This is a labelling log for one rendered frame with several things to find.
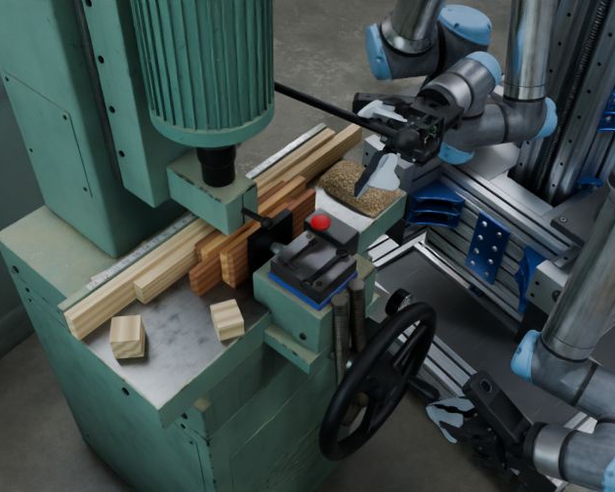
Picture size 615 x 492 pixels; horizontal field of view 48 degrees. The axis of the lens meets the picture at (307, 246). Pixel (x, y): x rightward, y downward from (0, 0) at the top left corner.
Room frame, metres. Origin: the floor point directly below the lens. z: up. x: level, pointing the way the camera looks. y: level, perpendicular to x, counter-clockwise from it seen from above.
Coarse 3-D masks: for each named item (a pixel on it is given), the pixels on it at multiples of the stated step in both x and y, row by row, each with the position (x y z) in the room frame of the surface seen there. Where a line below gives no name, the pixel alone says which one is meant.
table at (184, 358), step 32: (320, 192) 0.93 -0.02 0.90; (352, 224) 0.86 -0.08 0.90; (384, 224) 0.89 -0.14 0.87; (224, 288) 0.70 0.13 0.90; (160, 320) 0.63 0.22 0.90; (192, 320) 0.63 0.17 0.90; (256, 320) 0.64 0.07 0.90; (96, 352) 0.57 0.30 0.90; (160, 352) 0.57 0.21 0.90; (192, 352) 0.57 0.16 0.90; (224, 352) 0.58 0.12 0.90; (288, 352) 0.61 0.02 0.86; (320, 352) 0.60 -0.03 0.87; (128, 384) 0.52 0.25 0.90; (160, 384) 0.52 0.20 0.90; (192, 384) 0.53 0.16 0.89; (160, 416) 0.48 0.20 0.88
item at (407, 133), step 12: (276, 84) 0.92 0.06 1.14; (288, 96) 0.90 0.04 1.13; (300, 96) 0.88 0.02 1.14; (324, 108) 0.85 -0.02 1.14; (336, 108) 0.84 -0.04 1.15; (348, 120) 0.82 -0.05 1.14; (360, 120) 0.81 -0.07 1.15; (372, 120) 0.81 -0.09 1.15; (384, 132) 0.78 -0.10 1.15; (396, 132) 0.77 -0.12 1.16; (408, 132) 0.76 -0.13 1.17; (396, 144) 0.76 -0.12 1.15; (408, 144) 0.75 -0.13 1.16
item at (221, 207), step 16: (176, 160) 0.85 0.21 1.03; (192, 160) 0.85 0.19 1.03; (176, 176) 0.82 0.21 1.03; (192, 176) 0.81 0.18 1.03; (240, 176) 0.82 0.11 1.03; (176, 192) 0.82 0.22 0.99; (192, 192) 0.80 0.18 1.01; (208, 192) 0.78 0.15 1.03; (224, 192) 0.78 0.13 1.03; (240, 192) 0.78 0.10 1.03; (256, 192) 0.80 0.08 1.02; (192, 208) 0.80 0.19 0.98; (208, 208) 0.78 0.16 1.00; (224, 208) 0.75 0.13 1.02; (240, 208) 0.77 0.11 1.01; (256, 208) 0.80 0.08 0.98; (224, 224) 0.75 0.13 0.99; (240, 224) 0.77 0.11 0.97
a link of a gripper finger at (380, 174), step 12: (372, 156) 0.85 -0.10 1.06; (384, 156) 0.85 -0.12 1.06; (396, 156) 0.85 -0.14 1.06; (372, 168) 0.84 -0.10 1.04; (384, 168) 0.84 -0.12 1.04; (360, 180) 0.82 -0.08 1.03; (372, 180) 0.82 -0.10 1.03; (384, 180) 0.82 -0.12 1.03; (396, 180) 0.81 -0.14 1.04; (360, 192) 0.80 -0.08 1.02
